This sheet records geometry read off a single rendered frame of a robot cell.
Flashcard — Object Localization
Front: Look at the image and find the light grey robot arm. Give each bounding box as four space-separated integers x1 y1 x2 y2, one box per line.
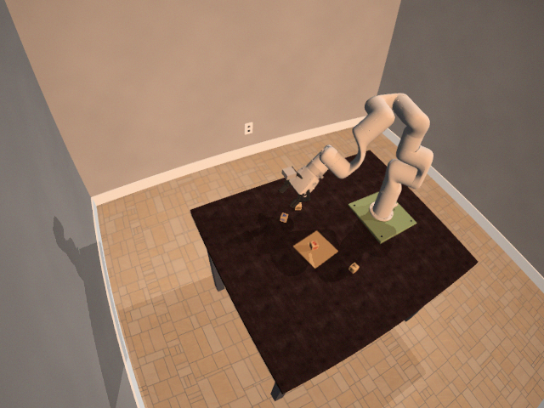
307 93 434 221

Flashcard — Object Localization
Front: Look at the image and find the orange flat mat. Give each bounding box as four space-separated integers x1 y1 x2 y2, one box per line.
293 230 338 269

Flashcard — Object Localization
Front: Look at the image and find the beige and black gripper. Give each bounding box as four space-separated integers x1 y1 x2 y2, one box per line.
279 166 319 208

